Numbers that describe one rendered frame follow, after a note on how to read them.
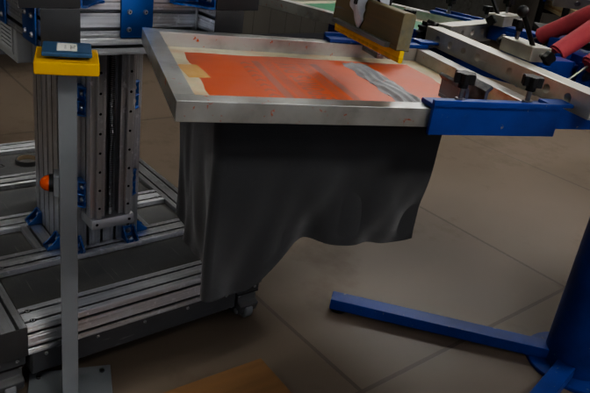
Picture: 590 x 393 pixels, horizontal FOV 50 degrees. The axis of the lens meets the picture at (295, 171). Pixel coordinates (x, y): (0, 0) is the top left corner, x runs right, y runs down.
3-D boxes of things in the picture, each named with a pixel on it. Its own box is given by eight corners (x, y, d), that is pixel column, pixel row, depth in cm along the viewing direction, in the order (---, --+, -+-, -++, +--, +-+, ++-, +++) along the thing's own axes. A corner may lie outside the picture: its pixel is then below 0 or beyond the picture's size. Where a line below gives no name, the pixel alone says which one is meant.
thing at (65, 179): (24, 434, 159) (6, 63, 122) (29, 375, 178) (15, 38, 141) (114, 422, 166) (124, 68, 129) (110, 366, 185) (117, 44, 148)
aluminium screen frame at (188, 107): (175, 121, 106) (176, 100, 104) (141, 42, 156) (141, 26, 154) (552, 129, 132) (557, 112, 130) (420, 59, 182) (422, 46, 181)
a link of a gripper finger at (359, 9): (350, 23, 145) (363, -17, 142) (361, 29, 140) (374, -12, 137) (339, 20, 144) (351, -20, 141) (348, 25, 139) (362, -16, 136)
